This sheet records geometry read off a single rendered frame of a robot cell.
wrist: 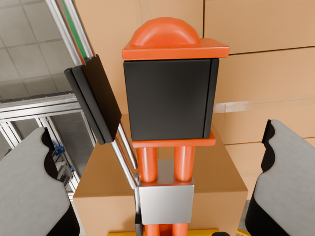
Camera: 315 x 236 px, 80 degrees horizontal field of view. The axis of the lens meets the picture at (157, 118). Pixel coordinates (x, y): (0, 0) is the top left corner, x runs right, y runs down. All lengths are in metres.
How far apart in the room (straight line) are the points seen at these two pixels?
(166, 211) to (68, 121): 1.10
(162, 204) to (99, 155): 0.37
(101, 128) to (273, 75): 0.75
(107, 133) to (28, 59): 1.34
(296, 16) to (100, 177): 0.77
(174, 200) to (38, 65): 1.33
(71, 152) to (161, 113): 1.30
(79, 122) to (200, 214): 0.95
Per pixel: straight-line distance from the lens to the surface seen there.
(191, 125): 0.16
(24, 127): 1.45
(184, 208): 0.25
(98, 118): 0.16
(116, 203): 0.49
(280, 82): 0.87
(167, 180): 0.22
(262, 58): 0.80
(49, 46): 1.39
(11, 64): 1.55
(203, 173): 0.51
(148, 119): 0.15
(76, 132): 1.32
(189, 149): 0.19
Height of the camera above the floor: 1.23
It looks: 61 degrees down
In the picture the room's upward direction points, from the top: 178 degrees clockwise
